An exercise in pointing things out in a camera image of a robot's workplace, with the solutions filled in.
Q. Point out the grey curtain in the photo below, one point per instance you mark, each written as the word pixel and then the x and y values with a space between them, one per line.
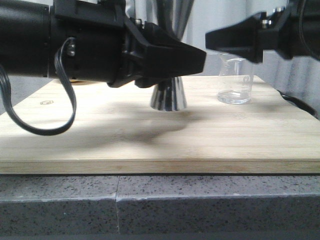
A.
pixel 206 16

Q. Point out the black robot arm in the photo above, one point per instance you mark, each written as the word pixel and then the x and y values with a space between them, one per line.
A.
pixel 24 38

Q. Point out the clear glass beaker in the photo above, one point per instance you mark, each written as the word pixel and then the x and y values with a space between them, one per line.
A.
pixel 235 79

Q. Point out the light wooden cutting board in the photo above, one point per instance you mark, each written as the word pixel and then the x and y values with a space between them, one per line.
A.
pixel 117 132

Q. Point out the steel double jigger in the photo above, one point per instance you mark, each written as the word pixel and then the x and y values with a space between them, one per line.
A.
pixel 172 16

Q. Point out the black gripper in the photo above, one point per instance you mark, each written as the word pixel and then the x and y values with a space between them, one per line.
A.
pixel 99 42
pixel 291 31

